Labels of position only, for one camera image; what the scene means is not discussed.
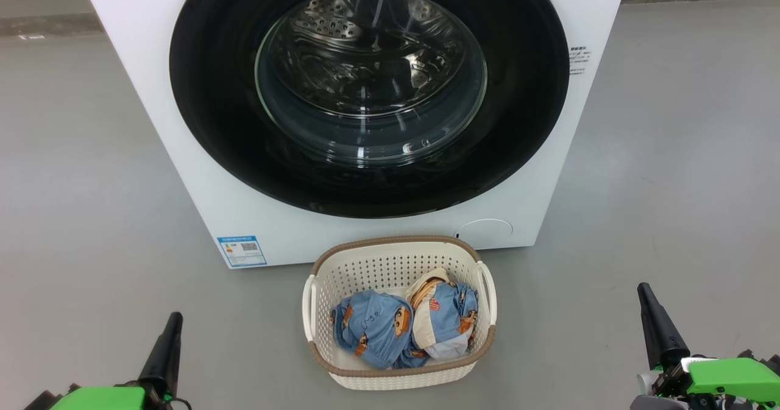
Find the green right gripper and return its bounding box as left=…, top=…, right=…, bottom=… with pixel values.
left=631, top=283, right=780, bottom=410

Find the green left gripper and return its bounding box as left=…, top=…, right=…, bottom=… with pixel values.
left=24, top=311, right=184, bottom=410

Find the blue car-print garment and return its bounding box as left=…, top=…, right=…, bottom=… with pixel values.
left=331, top=289, right=415, bottom=370

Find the blue garment with cream lining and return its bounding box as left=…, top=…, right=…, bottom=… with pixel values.
left=393, top=268, right=480, bottom=369

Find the black round glass washer door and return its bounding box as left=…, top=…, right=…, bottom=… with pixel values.
left=169, top=0, right=570, bottom=219

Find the white front-load washing machine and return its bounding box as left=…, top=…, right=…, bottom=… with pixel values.
left=76, top=0, right=631, bottom=270

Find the stainless steel washing machine drum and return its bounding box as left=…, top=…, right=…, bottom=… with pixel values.
left=259, top=0, right=488, bottom=161

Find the blue energy label sticker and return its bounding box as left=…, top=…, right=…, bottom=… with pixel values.
left=217, top=235, right=268, bottom=269

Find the round white filter cover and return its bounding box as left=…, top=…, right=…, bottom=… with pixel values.
left=458, top=219, right=514, bottom=250

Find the cream perforated laundry basket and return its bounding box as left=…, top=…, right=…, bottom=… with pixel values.
left=302, top=235, right=498, bottom=391

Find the black text instruction sticker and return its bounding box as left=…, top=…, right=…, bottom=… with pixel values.
left=569, top=46, right=592, bottom=77

